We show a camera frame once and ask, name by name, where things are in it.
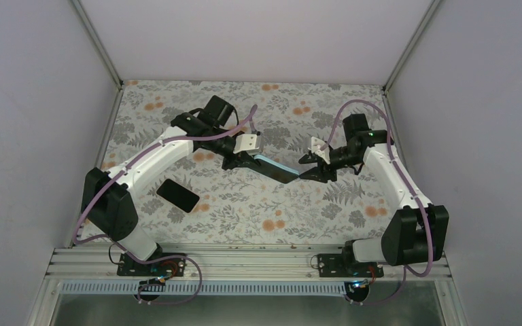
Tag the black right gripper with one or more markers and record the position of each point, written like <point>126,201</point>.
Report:
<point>323,174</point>

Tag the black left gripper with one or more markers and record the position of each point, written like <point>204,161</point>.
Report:
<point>238,161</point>

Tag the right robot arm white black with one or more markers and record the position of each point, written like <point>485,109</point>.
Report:
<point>417,230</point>

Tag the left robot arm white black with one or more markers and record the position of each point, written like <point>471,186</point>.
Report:
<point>108,198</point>

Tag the black bare phone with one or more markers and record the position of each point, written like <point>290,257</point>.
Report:
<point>178,195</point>

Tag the floral patterned table mat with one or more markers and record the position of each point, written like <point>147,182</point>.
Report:
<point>240,206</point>

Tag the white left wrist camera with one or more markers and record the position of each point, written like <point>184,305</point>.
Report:
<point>248,143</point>

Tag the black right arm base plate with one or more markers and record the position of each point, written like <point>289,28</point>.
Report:
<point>336,266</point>

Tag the white slotted cable duct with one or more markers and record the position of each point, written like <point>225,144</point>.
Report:
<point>210,287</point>

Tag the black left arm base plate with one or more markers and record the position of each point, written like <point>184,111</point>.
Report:
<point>168,265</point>

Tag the aluminium front rail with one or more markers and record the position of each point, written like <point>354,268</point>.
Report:
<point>265,262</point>

